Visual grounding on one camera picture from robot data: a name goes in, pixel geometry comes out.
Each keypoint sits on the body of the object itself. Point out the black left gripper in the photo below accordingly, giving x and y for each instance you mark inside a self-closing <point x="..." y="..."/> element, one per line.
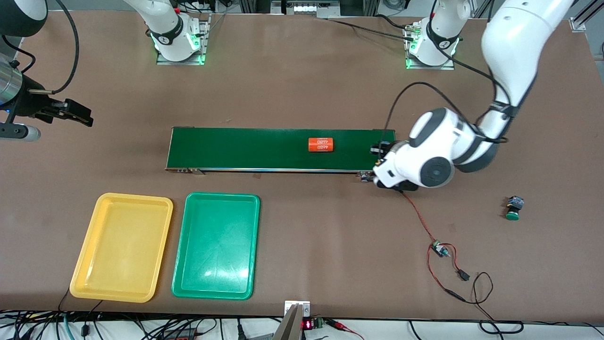
<point x="383" y="147"/>

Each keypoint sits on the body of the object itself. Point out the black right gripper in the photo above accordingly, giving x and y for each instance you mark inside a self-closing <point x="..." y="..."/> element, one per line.
<point x="37" y="101"/>

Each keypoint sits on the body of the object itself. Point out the orange 4680 cylinder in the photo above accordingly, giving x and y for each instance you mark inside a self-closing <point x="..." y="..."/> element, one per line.
<point x="321" y="144"/>

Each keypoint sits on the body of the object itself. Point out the green mushroom push button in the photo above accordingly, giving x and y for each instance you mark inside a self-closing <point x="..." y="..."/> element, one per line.
<point x="514" y="204"/>

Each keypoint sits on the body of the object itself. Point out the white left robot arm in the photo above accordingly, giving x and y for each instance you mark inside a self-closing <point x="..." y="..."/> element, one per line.
<point x="514" y="42"/>

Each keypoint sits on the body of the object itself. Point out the small green controller board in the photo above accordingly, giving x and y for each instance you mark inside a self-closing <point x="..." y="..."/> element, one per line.
<point x="439" y="248"/>

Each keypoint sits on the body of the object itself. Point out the yellow plastic tray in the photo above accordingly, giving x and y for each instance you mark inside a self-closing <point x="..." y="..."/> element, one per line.
<point x="120" y="245"/>

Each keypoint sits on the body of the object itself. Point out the green conveyor belt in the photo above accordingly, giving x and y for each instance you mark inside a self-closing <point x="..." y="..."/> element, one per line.
<point x="236" y="148"/>

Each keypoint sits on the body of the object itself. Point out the red clip lead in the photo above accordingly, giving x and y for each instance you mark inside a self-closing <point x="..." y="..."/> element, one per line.
<point x="337" y="324"/>

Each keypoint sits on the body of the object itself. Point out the green plastic tray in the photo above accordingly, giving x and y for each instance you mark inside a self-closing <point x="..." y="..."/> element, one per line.
<point x="214" y="245"/>

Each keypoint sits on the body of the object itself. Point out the red LED display module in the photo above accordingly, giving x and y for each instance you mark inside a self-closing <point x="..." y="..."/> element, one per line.
<point x="309" y="324"/>

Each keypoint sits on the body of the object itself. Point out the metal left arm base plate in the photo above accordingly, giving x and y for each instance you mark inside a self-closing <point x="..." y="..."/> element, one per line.
<point x="448" y="67"/>

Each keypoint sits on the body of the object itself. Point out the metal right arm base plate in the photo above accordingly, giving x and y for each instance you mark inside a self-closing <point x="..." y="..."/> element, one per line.
<point x="205" y="33"/>

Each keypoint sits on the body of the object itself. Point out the aluminium frame with white box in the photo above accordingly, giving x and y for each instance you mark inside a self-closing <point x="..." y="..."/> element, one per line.
<point x="304" y="8"/>

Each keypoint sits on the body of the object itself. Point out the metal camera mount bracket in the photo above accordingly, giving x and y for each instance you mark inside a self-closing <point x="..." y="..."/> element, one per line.
<point x="297" y="307"/>

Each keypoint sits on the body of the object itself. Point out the aluminium frame post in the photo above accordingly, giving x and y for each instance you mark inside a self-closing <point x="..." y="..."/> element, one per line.
<point x="578" y="23"/>

